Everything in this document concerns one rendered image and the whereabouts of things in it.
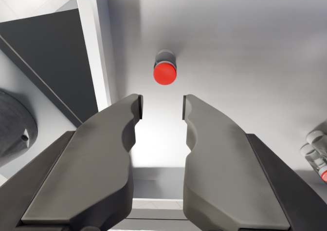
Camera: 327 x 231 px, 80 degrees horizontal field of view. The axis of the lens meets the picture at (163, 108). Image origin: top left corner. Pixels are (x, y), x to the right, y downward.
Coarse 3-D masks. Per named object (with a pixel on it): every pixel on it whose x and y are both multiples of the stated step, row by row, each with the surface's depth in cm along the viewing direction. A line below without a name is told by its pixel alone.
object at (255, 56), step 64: (128, 0) 18; (192, 0) 18; (256, 0) 18; (320, 0) 18; (128, 64) 22; (192, 64) 21; (256, 64) 21; (320, 64) 21; (256, 128) 25; (320, 128) 25; (320, 192) 29
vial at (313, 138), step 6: (312, 132) 25; (318, 132) 25; (312, 138) 25; (318, 138) 24; (324, 138) 24; (312, 144) 25; (318, 144) 24; (324, 144) 23; (318, 150) 24; (324, 150) 23; (324, 156) 23
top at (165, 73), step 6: (156, 66) 17; (162, 66) 17; (168, 66) 17; (156, 72) 17; (162, 72) 17; (168, 72) 17; (174, 72) 17; (156, 78) 17; (162, 78) 17; (168, 78) 17; (174, 78) 17; (162, 84) 18; (168, 84) 18
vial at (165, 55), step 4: (160, 52) 20; (164, 52) 19; (168, 52) 20; (172, 52) 20; (156, 56) 20; (160, 56) 19; (164, 56) 18; (168, 56) 18; (172, 56) 19; (156, 60) 18; (160, 60) 18; (164, 60) 18; (168, 60) 18; (172, 60) 18; (156, 64) 18; (172, 64) 17; (176, 64) 19; (176, 68) 18
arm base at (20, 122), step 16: (0, 96) 33; (0, 112) 32; (16, 112) 34; (0, 128) 31; (16, 128) 33; (32, 128) 36; (0, 144) 31; (16, 144) 35; (32, 144) 38; (0, 160) 32
